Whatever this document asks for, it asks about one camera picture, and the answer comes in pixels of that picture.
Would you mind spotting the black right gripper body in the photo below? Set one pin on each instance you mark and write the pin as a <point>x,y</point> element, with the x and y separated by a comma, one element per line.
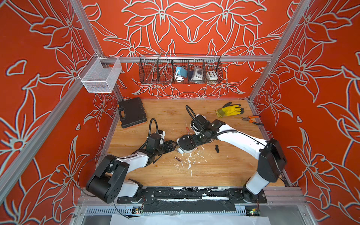
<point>200,138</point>

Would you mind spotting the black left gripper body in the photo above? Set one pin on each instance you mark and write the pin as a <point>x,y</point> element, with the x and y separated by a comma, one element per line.
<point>161,150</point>

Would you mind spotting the white round twin-bell alarm clock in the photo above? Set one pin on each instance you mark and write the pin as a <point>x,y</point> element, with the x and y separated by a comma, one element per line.
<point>186,144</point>

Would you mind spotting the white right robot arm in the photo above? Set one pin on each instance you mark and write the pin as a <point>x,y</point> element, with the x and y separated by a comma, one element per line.
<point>271,159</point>

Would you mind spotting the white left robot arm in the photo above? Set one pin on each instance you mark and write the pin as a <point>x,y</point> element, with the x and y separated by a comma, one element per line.
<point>108,183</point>

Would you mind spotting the yellow black work glove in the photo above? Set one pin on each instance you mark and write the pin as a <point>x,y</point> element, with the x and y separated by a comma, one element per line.
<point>230,109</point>

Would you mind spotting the black plastic tool case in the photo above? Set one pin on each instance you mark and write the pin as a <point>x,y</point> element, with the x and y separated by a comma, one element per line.
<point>131,112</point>

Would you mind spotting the beige button box in basket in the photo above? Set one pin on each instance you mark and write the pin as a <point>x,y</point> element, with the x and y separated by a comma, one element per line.
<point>212,77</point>

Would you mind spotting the white socket adapter in basket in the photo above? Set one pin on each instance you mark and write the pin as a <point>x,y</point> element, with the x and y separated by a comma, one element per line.
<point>195,75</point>

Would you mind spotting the blue white item in basket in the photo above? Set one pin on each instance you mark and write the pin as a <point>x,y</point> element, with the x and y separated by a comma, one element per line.
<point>180,74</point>

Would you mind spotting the orange handled pliers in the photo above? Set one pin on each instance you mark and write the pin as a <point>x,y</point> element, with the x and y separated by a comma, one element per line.
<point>252,119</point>

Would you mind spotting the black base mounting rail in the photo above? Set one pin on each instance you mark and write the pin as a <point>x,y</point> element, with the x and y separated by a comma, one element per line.
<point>181,200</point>

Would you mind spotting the black wire wall basket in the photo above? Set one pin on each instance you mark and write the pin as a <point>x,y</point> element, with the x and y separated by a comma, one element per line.
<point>166,68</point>

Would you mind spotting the clear plastic wall bin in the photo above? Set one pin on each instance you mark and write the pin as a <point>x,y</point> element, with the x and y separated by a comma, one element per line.
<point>97,79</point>

